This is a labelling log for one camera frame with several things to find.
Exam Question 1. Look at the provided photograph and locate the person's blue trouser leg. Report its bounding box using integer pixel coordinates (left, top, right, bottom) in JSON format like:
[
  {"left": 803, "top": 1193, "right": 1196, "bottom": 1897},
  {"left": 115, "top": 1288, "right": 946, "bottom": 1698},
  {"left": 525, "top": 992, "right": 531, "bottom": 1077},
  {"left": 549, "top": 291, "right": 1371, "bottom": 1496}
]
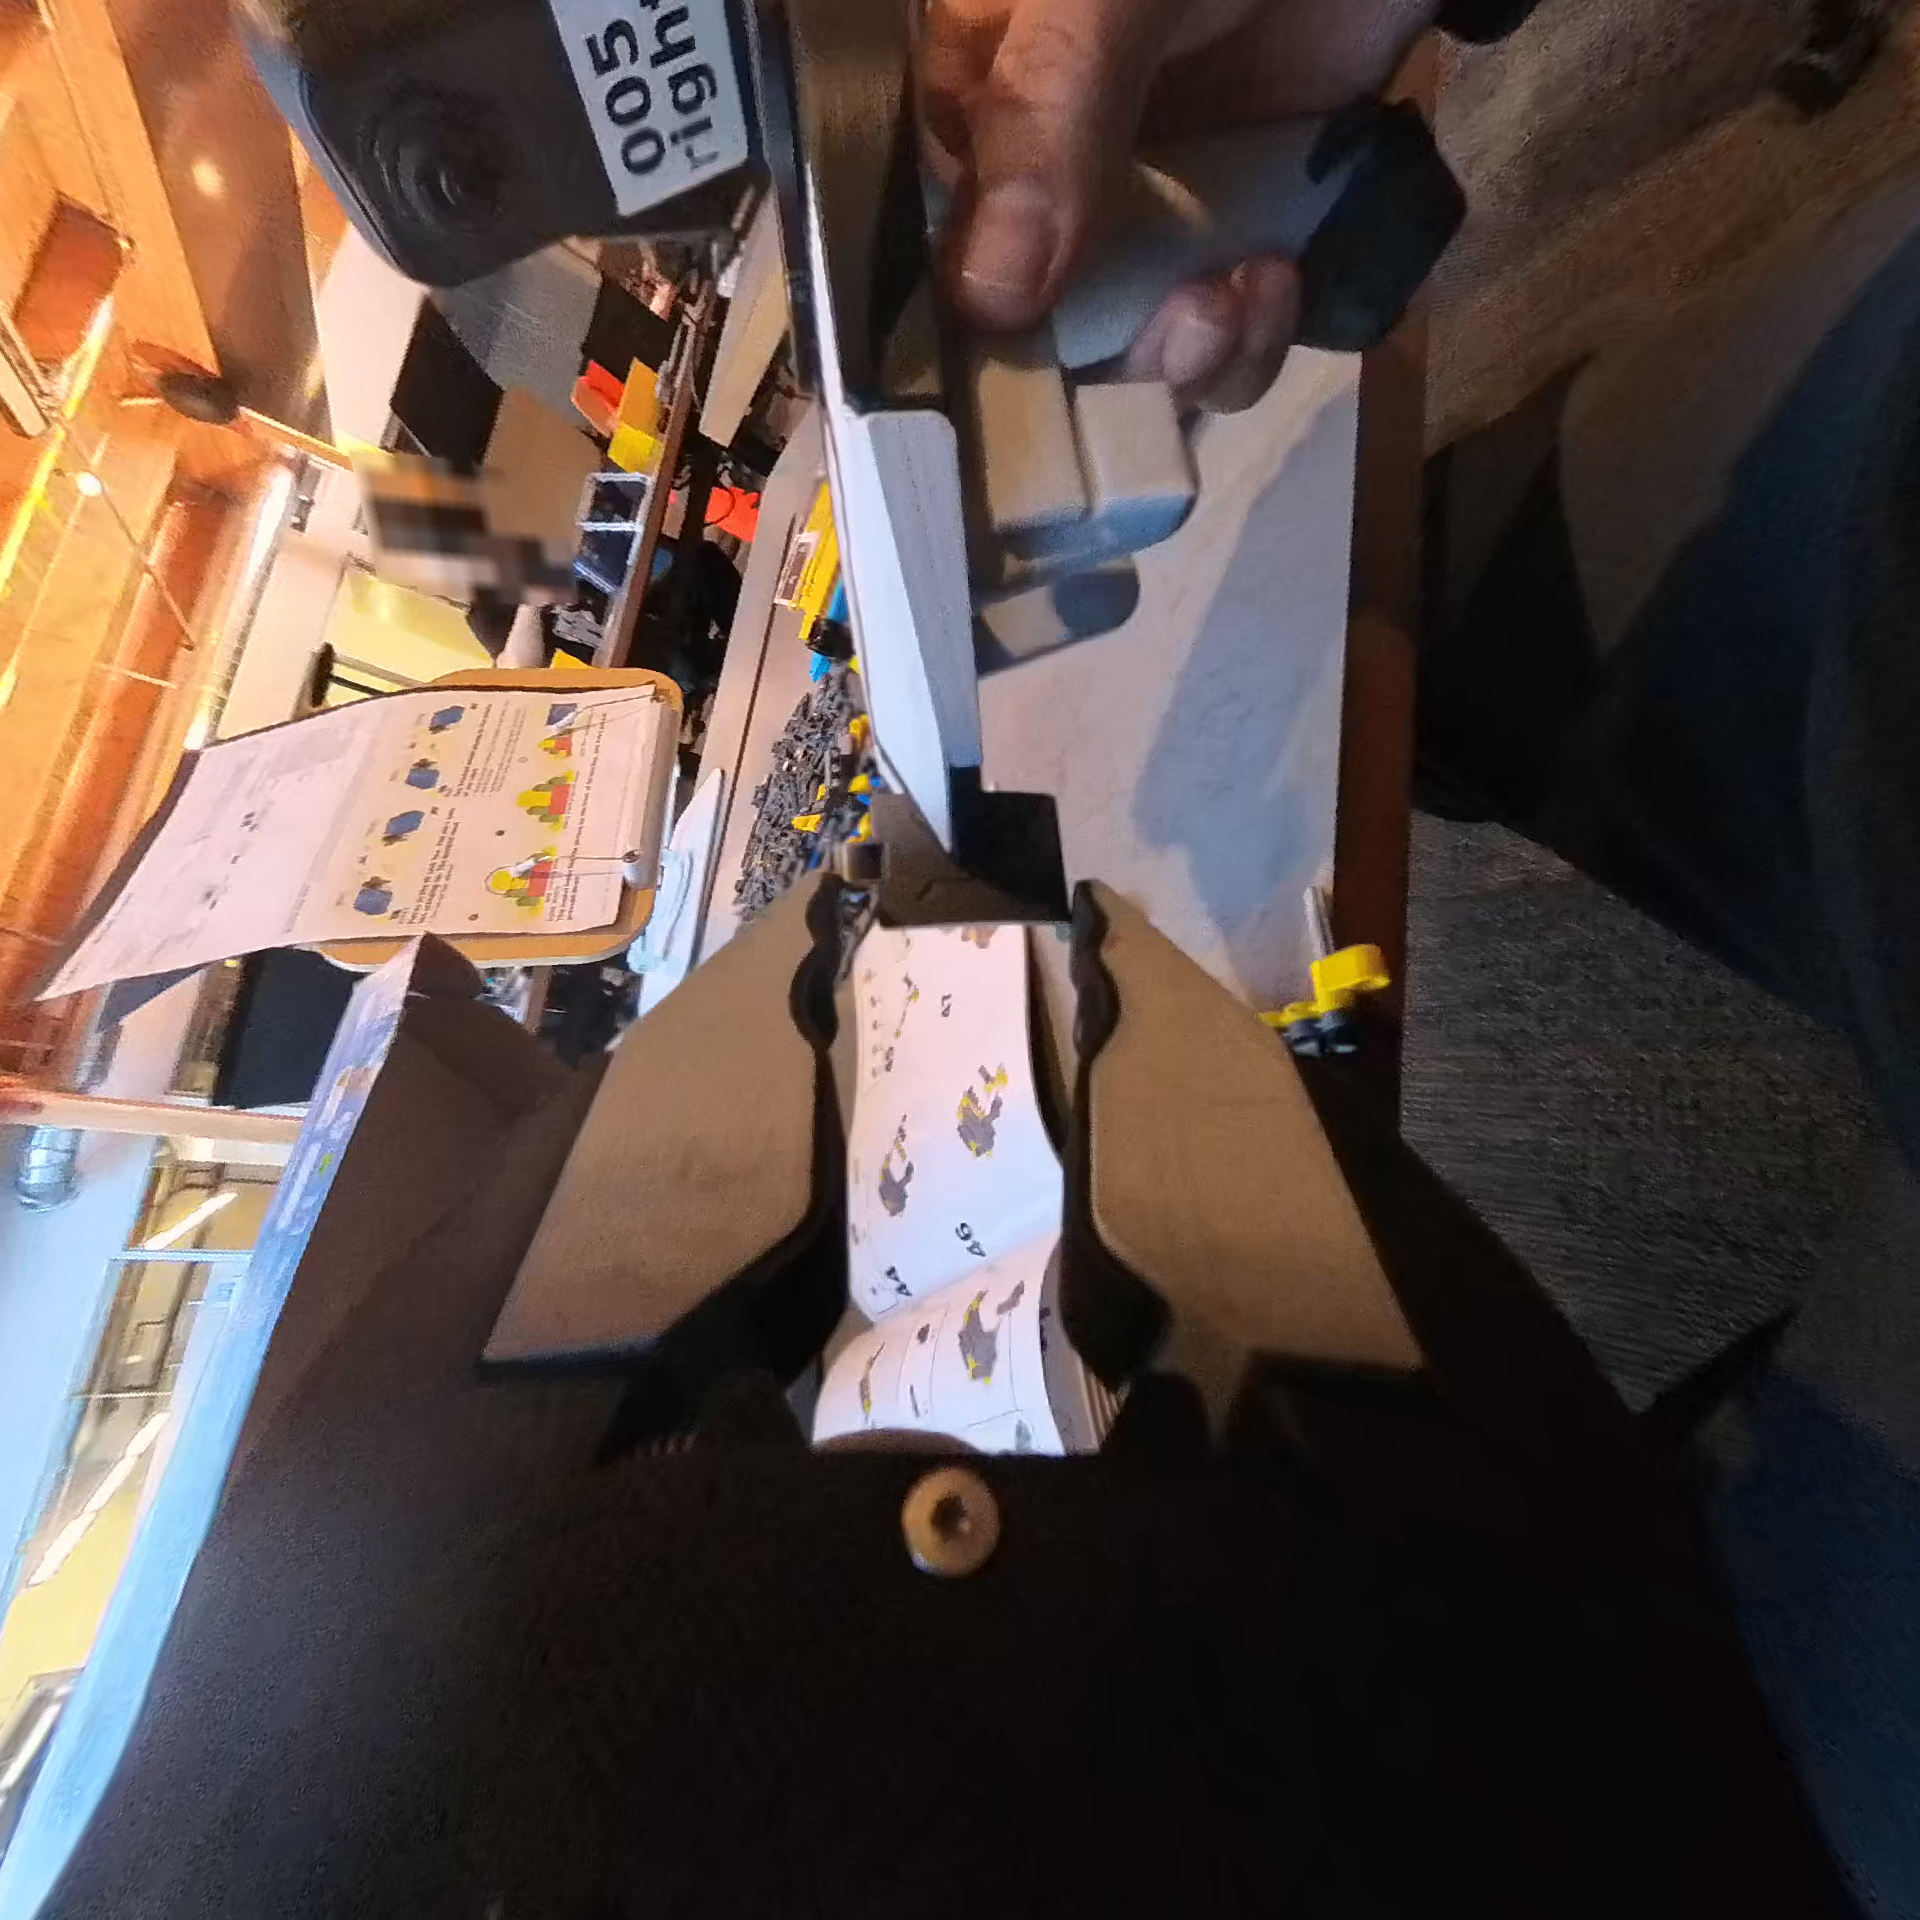
[{"left": 1411, "top": 257, "right": 1920, "bottom": 1081}]

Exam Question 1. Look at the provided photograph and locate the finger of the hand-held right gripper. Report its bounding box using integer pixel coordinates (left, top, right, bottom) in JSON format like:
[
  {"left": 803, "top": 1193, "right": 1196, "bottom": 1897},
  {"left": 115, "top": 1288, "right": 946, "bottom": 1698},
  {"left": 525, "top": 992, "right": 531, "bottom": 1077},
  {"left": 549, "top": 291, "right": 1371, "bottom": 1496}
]
[
  {"left": 826, "top": 405, "right": 990, "bottom": 825},
  {"left": 871, "top": 786, "right": 1078, "bottom": 924}
]

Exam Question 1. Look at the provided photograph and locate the open instruction booklet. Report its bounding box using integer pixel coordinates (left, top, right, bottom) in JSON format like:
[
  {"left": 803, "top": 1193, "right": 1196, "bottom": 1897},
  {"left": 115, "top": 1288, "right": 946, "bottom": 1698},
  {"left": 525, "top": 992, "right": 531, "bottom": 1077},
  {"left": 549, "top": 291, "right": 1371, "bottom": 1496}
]
[{"left": 813, "top": 918, "right": 1130, "bottom": 1461}]

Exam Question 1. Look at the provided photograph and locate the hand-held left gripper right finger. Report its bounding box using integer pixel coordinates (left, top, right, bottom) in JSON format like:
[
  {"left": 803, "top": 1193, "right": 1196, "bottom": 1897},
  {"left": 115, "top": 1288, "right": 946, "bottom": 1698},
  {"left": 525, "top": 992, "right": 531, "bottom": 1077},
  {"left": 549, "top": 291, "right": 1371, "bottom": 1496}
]
[{"left": 1054, "top": 880, "right": 1423, "bottom": 1373}]

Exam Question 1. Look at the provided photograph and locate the open blue cardboard box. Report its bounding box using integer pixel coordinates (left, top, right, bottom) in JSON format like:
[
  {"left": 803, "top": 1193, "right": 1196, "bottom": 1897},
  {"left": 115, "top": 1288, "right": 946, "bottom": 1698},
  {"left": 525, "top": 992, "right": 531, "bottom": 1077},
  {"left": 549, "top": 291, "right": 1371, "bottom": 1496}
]
[{"left": 0, "top": 930, "right": 616, "bottom": 1920}]

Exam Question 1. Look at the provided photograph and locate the person's right hand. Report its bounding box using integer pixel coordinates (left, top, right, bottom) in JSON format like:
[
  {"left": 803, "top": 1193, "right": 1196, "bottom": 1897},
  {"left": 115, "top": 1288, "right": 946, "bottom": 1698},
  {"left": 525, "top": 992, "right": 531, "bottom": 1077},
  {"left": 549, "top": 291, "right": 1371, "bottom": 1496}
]
[{"left": 912, "top": 0, "right": 1445, "bottom": 419}]

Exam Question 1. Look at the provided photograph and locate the pile of loose brick parts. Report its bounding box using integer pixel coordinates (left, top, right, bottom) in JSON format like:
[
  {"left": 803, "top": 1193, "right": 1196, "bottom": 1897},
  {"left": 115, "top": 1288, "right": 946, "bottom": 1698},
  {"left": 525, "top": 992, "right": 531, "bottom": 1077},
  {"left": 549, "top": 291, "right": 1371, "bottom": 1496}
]
[{"left": 732, "top": 598, "right": 890, "bottom": 922}]

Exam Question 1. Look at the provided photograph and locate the yellow brick connector with axle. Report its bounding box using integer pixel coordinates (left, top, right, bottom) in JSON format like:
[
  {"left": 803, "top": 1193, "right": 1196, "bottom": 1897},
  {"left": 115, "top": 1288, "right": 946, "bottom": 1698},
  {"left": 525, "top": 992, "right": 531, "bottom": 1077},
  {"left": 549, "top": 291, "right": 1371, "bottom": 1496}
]
[{"left": 1259, "top": 884, "right": 1392, "bottom": 1060}]

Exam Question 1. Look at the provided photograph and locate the shelf of coloured storage bins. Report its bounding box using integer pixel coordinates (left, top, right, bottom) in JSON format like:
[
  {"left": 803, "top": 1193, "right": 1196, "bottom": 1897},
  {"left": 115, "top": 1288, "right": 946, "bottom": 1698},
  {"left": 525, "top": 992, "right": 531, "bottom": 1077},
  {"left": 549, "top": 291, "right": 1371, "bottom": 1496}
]
[{"left": 570, "top": 352, "right": 706, "bottom": 470}]

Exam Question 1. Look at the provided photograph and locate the clipboard with instruction sheet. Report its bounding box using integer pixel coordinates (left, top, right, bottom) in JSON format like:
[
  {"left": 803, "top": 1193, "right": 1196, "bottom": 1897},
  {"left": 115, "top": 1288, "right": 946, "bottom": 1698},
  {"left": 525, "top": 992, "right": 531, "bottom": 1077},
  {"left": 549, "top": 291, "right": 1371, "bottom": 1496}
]
[{"left": 32, "top": 668, "right": 687, "bottom": 1003}]

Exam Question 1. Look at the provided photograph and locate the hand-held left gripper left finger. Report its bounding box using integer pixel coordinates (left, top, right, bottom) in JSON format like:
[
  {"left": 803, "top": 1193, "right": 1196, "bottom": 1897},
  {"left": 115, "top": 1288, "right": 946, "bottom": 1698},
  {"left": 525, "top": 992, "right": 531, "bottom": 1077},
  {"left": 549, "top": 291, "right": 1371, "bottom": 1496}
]
[{"left": 479, "top": 873, "right": 847, "bottom": 1365}]

